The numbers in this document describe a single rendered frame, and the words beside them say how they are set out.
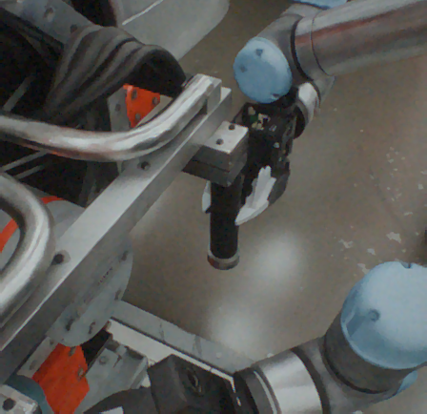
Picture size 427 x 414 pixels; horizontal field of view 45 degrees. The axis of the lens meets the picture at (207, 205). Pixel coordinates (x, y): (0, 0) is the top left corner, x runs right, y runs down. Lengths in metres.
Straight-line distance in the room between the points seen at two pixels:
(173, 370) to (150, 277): 1.22
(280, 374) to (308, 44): 0.36
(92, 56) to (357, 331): 0.34
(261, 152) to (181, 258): 1.03
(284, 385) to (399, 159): 1.70
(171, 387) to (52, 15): 0.40
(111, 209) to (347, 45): 0.31
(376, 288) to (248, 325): 1.12
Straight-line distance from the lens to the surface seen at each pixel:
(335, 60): 0.61
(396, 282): 0.42
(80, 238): 0.41
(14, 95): 0.74
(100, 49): 0.52
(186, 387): 0.40
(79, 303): 0.52
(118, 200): 0.44
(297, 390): 0.49
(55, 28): 0.61
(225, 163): 0.54
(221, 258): 0.66
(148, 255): 1.67
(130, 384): 1.26
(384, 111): 2.37
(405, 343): 0.41
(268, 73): 0.63
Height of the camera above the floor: 1.28
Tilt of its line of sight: 45 degrees down
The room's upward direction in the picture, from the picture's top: straight up
